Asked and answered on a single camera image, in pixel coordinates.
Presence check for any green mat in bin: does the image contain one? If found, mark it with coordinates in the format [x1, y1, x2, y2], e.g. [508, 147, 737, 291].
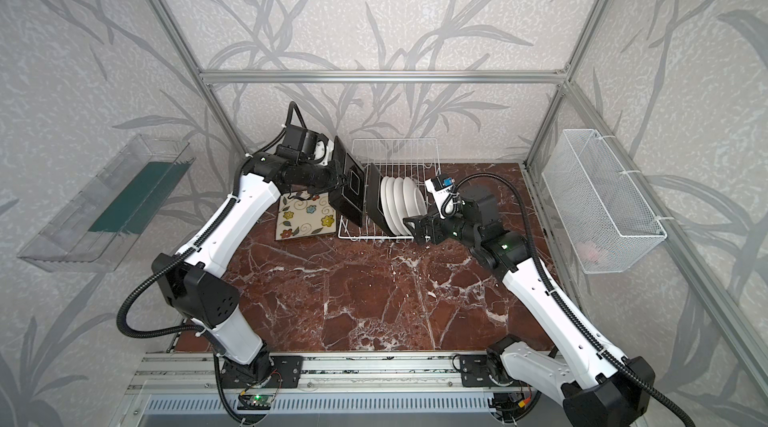
[88, 161, 192, 235]

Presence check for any pink object in basket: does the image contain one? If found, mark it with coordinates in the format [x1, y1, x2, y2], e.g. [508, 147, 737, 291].
[577, 241, 604, 263]

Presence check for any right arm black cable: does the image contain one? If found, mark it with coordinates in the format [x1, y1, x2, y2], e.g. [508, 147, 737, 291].
[441, 171, 697, 427]

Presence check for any white mesh wall basket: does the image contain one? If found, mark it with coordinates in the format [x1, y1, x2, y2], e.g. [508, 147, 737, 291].
[542, 129, 667, 274]

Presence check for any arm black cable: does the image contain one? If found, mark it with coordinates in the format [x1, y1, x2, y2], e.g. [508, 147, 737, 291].
[441, 171, 697, 427]
[116, 100, 308, 426]

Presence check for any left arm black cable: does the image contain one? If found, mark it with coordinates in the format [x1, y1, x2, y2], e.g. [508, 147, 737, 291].
[116, 100, 308, 426]

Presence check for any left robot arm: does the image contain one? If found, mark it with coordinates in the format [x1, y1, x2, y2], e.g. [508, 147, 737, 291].
[152, 126, 345, 368]

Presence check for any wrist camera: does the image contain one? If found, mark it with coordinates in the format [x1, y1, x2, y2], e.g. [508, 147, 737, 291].
[312, 139, 334, 166]
[425, 174, 454, 204]

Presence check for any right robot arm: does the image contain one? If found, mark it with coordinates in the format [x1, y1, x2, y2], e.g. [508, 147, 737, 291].
[404, 175, 655, 426]

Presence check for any clear plastic wall bin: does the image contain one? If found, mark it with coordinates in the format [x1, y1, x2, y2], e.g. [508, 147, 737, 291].
[18, 134, 195, 273]

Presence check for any white round plate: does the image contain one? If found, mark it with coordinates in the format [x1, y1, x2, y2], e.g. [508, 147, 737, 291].
[380, 177, 400, 236]
[393, 177, 413, 235]
[389, 177, 410, 236]
[403, 177, 427, 217]

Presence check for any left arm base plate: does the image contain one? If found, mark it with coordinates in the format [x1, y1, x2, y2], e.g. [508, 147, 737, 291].
[220, 355, 304, 389]

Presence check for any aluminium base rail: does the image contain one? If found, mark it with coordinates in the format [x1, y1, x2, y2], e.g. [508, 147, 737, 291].
[126, 351, 523, 394]

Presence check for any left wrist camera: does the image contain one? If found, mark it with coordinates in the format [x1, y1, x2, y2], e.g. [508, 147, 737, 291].
[312, 139, 334, 166]

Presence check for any green led circuit board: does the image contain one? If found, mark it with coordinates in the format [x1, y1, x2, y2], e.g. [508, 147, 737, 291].
[237, 390, 278, 412]

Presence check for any black square plate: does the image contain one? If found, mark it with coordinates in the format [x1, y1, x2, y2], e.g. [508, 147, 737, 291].
[365, 163, 393, 237]
[329, 136, 366, 227]

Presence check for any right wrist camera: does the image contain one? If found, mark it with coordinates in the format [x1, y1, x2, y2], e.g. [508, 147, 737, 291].
[425, 174, 454, 204]

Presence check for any white wire dish rack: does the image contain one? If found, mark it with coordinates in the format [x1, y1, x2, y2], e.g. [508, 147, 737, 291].
[338, 138, 441, 241]

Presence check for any square floral plate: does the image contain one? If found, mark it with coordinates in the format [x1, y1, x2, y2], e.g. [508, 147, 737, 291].
[275, 191, 338, 241]

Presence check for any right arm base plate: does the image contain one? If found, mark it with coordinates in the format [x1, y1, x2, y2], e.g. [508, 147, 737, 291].
[452, 353, 529, 389]

